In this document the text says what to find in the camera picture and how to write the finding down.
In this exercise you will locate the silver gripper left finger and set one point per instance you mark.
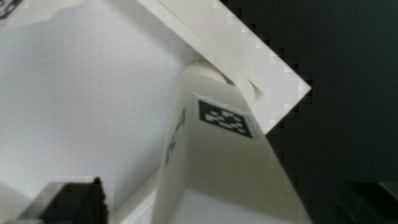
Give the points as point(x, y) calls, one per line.
point(69, 204)

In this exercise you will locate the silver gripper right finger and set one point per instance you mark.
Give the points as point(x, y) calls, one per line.
point(367, 203)

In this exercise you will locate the white desk top tray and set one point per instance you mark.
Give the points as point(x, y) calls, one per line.
point(88, 69)

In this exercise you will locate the white desk leg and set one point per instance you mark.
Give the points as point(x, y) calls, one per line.
point(23, 12)
point(222, 182)

